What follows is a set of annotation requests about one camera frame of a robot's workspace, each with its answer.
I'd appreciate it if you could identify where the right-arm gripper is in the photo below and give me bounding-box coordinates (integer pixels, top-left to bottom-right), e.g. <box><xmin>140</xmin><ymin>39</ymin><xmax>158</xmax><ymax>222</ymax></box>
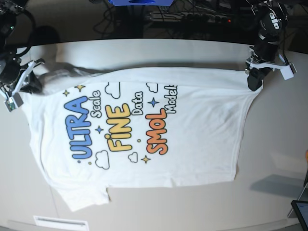
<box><xmin>0</xmin><ymin>59</ymin><xmax>43</xmax><ymax>94</ymax></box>

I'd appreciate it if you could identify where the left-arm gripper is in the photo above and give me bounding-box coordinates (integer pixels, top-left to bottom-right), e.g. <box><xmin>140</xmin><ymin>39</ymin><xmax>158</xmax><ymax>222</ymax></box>
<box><xmin>247</xmin><ymin>39</ymin><xmax>279</xmax><ymax>91</ymax></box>

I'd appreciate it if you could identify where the white paper label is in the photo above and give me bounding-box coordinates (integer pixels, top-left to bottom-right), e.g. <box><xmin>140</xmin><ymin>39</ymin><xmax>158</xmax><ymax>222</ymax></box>
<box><xmin>33</xmin><ymin>216</ymin><xmax>90</xmax><ymax>231</ymax></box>

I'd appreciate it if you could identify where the white printed T-shirt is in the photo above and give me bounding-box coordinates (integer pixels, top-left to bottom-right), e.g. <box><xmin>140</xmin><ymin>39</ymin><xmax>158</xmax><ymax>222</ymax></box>
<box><xmin>21</xmin><ymin>67</ymin><xmax>259</xmax><ymax>211</ymax></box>

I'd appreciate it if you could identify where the blue camera stand base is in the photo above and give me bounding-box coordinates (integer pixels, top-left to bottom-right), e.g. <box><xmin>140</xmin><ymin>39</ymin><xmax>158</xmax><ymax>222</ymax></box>
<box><xmin>108</xmin><ymin>0</ymin><xmax>173</xmax><ymax>6</ymax></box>

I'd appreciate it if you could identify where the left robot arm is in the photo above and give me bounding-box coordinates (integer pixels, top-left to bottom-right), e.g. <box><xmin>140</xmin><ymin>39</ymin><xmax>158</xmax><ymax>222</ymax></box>
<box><xmin>245</xmin><ymin>0</ymin><xmax>294</xmax><ymax>91</ymax></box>

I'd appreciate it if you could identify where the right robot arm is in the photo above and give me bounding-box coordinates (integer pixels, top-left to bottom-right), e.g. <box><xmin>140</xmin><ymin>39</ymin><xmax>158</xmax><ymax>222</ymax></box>
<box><xmin>0</xmin><ymin>0</ymin><xmax>44</xmax><ymax>98</ymax></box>

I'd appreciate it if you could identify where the black tablet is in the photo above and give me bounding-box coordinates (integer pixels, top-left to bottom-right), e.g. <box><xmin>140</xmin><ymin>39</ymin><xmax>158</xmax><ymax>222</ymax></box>
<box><xmin>291</xmin><ymin>200</ymin><xmax>308</xmax><ymax>231</ymax></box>

